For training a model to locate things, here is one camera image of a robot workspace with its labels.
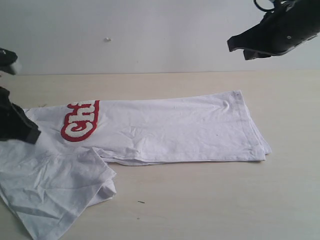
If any black right camera cable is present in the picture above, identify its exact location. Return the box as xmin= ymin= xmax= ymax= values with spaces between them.
xmin=253 ymin=0 xmax=283 ymax=12

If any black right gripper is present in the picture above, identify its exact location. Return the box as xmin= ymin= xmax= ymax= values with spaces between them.
xmin=227 ymin=0 xmax=320 ymax=60

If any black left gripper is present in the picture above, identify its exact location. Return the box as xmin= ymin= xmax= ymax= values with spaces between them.
xmin=0 ymin=87 xmax=41 ymax=145

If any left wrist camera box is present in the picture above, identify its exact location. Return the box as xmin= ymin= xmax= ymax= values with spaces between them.
xmin=0 ymin=48 xmax=22 ymax=75

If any white t-shirt with red logo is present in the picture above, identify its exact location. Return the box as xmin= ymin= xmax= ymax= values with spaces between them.
xmin=0 ymin=90 xmax=271 ymax=240

